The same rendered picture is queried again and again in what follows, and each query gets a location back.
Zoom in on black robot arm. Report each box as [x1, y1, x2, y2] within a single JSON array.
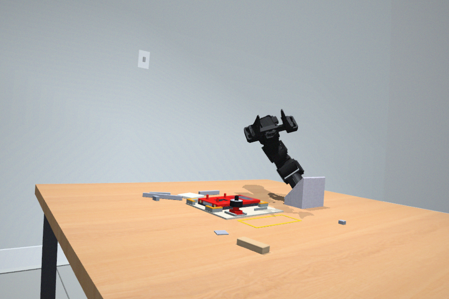
[[258, 115, 304, 189]]

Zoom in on red rectangular plate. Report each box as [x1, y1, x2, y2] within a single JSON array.
[[198, 194, 260, 210]]

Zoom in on tan rectangular block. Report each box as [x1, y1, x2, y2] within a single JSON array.
[[237, 237, 270, 254]]

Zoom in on white and black wheel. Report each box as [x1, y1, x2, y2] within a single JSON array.
[[230, 199, 243, 207]]

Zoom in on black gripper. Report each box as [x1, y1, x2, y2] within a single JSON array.
[[244, 109, 298, 148]]

